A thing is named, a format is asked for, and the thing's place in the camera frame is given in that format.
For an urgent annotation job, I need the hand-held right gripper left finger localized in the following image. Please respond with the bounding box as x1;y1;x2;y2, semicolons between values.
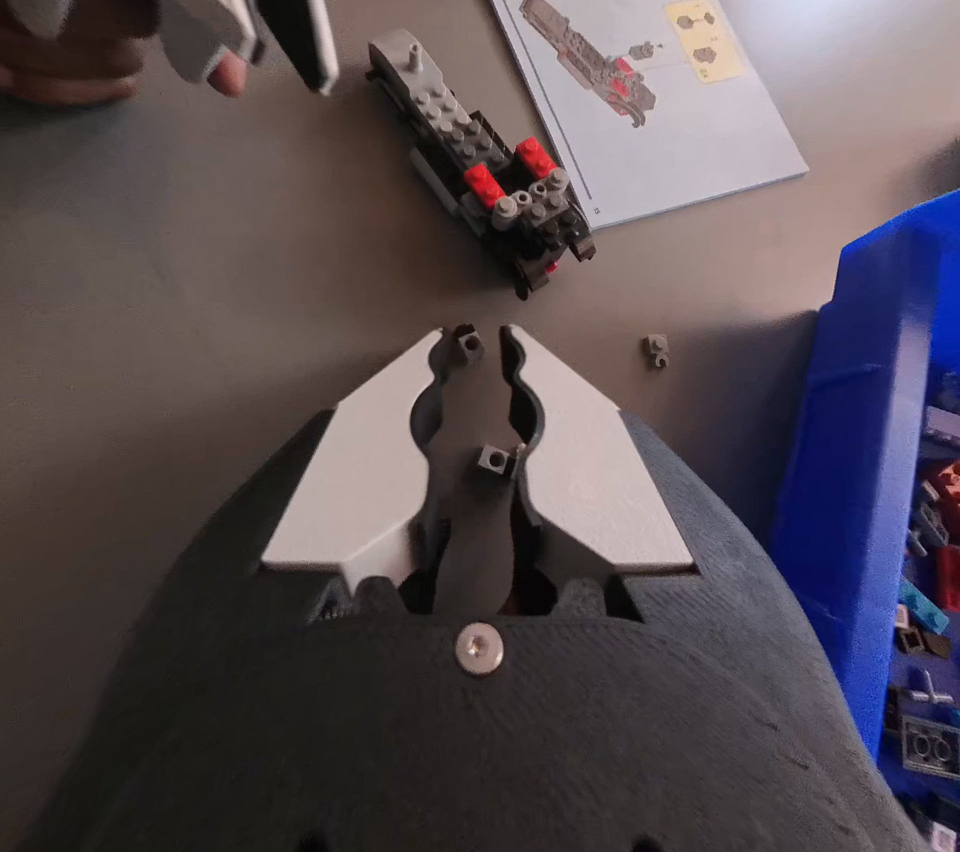
258;327;455;613

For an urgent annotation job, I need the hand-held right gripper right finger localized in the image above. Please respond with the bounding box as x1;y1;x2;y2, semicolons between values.
497;323;696;613

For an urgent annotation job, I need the toy brick vehicle model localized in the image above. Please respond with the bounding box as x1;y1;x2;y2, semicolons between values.
365;29;597;302

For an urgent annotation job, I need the grey desk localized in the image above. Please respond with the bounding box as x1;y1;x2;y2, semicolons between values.
0;0;960;852

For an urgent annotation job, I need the person's left hand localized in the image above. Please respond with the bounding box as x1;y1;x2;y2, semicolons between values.
0;0;249;105

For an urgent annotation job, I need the blue plastic bin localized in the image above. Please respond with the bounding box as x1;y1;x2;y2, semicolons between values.
768;188;960;852

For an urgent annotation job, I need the pile of colourful toy bricks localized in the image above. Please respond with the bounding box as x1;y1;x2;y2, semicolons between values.
885;372;960;852

